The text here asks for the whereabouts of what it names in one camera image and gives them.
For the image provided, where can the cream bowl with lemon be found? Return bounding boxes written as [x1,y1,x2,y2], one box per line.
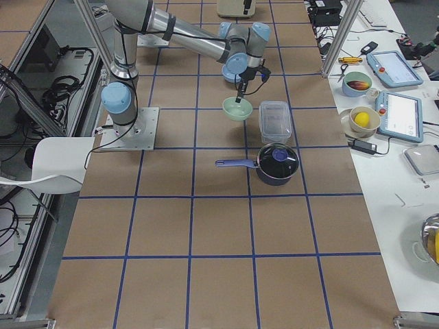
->
[340,106,381,138]

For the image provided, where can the aluminium frame post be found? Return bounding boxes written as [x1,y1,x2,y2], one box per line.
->
[321,0,364,78]

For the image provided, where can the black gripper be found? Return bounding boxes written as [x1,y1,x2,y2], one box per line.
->
[235,66,271,103]

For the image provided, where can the lower teach pendant tablet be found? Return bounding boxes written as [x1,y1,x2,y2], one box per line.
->
[375,91,423,143]

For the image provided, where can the steel mixing bowl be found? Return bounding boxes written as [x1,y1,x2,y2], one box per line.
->
[421,214,438,265]

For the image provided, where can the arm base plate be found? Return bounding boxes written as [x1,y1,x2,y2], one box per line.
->
[137,34,169,48]
[98,107,159,151]

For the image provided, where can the black power adapter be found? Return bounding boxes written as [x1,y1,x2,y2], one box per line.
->
[348,139,377,155]

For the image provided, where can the teach pendant tablet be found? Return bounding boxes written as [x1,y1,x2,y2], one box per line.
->
[375,91,423,143]
[366,51,423,88]

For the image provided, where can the green bowl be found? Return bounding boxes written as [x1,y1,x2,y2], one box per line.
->
[222,97,253,121]

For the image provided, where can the clear plastic container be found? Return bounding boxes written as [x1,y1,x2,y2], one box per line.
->
[259,101,292,144]

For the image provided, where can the black scissors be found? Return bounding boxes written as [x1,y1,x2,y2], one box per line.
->
[338,64,349,82]

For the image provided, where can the black car key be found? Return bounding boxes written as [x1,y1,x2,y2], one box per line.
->
[360,41,378,55]

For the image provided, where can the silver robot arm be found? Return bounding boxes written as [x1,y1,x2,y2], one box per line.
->
[218,22,272,103]
[105,1,271,104]

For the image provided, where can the blue saucepan with lid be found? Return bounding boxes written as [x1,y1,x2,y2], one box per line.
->
[215,143,299,186]

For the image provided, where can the cream silver toaster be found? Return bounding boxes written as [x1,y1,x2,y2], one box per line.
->
[217,0,256,18]

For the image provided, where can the blue bowl with fruit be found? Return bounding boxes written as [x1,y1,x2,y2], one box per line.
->
[342,71,372,97]

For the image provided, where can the white chair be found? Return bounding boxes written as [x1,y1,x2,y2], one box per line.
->
[1,137,95,195]

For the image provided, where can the white kitchen scale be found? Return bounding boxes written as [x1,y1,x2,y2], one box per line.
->
[403,145,439,175]

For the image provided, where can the upper teach pendant tablet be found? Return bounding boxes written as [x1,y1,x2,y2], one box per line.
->
[366,51,423,88]

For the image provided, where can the yellow screwdriver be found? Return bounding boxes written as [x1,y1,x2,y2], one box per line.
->
[337,56,363,64]

